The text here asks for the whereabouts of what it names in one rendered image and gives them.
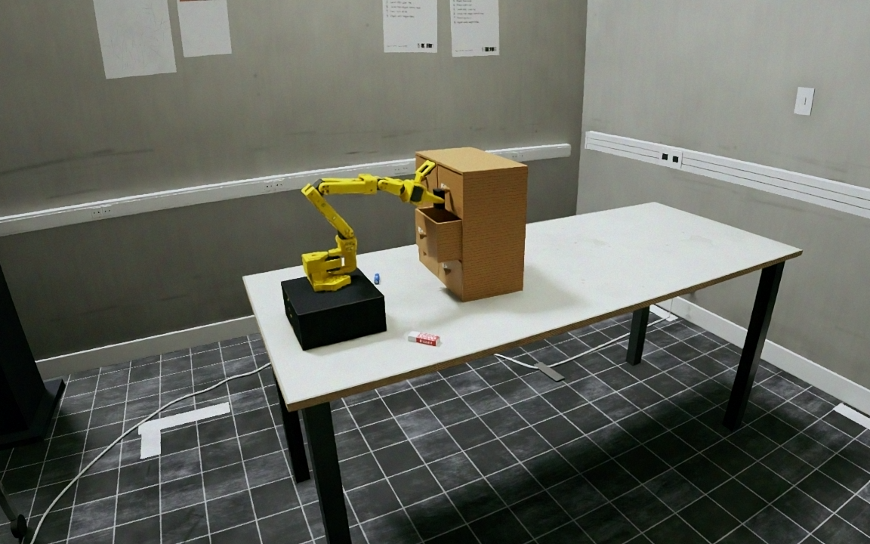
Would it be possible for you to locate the red and white eraser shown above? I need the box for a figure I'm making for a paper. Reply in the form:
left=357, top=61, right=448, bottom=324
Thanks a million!
left=408, top=331, right=440, bottom=347

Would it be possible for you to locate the brown wooden chest of drawers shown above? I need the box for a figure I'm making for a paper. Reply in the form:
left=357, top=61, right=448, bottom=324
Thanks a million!
left=415, top=147, right=528, bottom=302

